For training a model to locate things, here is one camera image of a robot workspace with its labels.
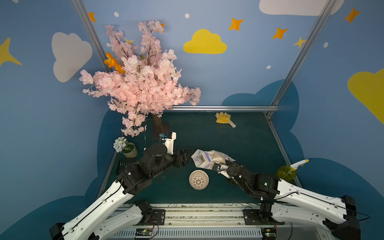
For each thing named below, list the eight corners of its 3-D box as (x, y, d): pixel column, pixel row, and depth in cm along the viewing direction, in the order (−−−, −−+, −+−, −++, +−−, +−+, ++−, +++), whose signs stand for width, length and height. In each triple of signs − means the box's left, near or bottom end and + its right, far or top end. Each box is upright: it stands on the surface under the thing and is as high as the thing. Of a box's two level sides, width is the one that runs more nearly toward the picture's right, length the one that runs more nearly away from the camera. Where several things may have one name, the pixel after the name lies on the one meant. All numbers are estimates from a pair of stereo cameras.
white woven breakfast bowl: (189, 190, 83) (189, 188, 81) (189, 171, 90) (189, 169, 87) (209, 190, 83) (209, 188, 81) (208, 172, 90) (208, 169, 88)
